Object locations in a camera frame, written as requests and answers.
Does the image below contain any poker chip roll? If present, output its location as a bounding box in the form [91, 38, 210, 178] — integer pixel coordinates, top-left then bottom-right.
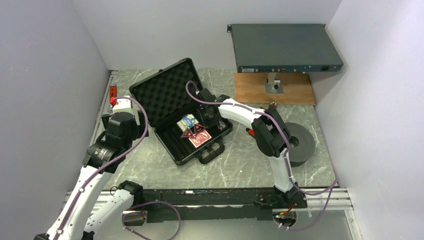
[217, 120, 227, 131]

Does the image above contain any red all-in triangle button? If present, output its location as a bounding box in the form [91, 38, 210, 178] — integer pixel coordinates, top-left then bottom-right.
[193, 123, 206, 135]

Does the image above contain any blue playing card deck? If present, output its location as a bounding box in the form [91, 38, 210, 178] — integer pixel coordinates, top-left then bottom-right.
[177, 114, 199, 131]

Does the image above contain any red playing card deck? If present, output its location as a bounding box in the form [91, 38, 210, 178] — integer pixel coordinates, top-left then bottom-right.
[188, 130, 212, 148]

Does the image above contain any black foam-lined carrying case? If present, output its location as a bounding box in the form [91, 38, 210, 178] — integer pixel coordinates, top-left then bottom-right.
[129, 58, 233, 166]

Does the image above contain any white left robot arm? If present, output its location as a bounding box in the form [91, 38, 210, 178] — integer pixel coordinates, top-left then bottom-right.
[34, 109, 148, 240]

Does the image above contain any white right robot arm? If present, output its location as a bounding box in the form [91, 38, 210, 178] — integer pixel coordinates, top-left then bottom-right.
[187, 92, 297, 208]

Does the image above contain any plywood base board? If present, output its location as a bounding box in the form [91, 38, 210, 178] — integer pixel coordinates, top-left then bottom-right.
[234, 72, 317, 106]

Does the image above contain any red-handled adjustable wrench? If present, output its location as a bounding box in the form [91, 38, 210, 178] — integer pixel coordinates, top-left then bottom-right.
[109, 83, 118, 99]

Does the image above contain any metal device stand bracket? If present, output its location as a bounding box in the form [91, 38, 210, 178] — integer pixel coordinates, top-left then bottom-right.
[264, 72, 284, 94]

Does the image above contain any grey rack-mount network device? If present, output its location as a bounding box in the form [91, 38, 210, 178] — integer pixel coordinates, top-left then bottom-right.
[227, 23, 344, 73]

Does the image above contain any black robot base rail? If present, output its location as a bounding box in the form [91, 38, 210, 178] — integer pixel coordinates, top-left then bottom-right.
[131, 187, 308, 223]

